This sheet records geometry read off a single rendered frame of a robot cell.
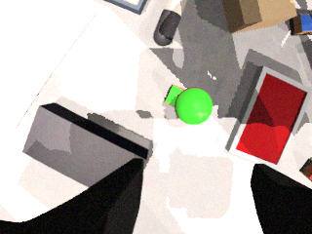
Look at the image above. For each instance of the small blue and white labelled tin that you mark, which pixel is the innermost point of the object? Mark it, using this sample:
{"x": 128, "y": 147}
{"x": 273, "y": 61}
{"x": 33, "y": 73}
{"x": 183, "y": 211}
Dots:
{"x": 135, "y": 6}

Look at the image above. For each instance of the tan cardboard box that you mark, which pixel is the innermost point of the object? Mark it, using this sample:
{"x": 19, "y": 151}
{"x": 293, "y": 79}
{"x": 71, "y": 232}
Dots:
{"x": 245, "y": 15}

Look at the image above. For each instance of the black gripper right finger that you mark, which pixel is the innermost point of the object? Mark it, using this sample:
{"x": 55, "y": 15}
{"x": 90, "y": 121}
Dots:
{"x": 283, "y": 205}

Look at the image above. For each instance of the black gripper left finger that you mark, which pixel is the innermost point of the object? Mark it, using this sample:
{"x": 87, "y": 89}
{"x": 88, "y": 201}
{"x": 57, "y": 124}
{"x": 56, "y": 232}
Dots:
{"x": 109, "y": 207}

